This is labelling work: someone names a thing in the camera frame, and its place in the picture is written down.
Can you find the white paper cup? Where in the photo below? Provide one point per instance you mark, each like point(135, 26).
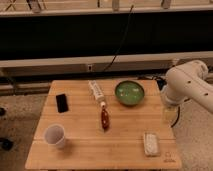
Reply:
point(54, 136)

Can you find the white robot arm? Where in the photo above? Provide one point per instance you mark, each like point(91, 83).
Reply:
point(186, 81)

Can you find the brown sauce bottle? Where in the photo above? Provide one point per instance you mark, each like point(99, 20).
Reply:
point(104, 116)

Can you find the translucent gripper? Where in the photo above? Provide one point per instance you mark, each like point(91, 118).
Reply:
point(169, 114)

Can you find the white rectangular box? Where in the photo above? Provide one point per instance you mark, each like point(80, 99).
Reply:
point(97, 92)

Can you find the black smartphone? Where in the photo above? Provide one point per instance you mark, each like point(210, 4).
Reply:
point(61, 101)

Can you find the green ceramic bowl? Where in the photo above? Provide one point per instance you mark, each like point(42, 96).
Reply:
point(129, 93)

